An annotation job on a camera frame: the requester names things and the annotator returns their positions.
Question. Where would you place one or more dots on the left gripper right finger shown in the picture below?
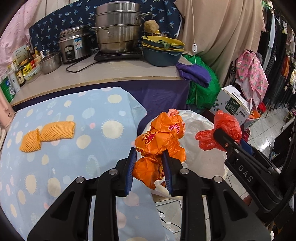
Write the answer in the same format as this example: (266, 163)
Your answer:
(171, 167)

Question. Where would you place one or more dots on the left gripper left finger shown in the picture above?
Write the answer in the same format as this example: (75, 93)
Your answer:
(123, 184)

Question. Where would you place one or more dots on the orange snack wrapper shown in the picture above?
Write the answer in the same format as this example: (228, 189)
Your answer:
(164, 134)

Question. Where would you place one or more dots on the red plastic bag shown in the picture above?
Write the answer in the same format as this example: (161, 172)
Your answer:
(225, 134)

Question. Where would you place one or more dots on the white lined trash bin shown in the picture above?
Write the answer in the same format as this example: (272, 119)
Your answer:
(205, 164)

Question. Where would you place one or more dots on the green plastic bag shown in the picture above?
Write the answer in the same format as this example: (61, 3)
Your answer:
(203, 97)

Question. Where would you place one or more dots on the blue dotted tablecloth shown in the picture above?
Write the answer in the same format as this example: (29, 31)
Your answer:
(106, 122)

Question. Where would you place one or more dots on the orange foam net right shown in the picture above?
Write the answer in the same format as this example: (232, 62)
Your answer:
(57, 131)

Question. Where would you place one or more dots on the orange foam net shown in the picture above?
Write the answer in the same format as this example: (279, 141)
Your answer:
(57, 131)
(31, 142)

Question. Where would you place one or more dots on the white green carton box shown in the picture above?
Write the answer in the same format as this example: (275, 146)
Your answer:
(230, 101)

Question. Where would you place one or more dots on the purple cloth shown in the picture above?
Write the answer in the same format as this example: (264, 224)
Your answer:
(194, 73)

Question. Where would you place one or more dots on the orange foam net left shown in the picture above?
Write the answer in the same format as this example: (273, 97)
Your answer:
(31, 142)

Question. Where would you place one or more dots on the stacked teal yellow basins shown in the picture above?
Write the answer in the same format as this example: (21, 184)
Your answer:
(162, 51)

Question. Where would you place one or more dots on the black induction cooker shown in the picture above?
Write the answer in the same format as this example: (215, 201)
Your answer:
(107, 57)

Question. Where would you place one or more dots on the pink floral garment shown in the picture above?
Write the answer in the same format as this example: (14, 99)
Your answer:
(251, 78)

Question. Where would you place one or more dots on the small steel pot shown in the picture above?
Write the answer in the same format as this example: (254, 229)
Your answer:
(50, 63)

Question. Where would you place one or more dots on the pink electric kettle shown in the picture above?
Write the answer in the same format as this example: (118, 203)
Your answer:
(6, 112)

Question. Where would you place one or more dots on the steel rice cooker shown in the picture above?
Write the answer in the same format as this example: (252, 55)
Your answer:
(75, 43)

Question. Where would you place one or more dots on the soy sauce bottle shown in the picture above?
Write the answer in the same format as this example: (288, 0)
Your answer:
(19, 74)

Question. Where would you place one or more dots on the brown loofah sponge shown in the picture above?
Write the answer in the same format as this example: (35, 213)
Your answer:
(151, 26)

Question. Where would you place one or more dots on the white cylinder canister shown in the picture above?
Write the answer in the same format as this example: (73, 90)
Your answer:
(14, 80)

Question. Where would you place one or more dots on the beige curtain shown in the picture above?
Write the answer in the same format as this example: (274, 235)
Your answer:
(222, 30)

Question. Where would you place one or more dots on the stacked steel steamer pot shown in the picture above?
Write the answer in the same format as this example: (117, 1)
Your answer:
(117, 26)

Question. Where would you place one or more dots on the pink floral curtain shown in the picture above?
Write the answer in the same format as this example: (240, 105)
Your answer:
(16, 33)

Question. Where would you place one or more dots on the white cord switch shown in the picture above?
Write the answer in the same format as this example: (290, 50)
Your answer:
(194, 48)

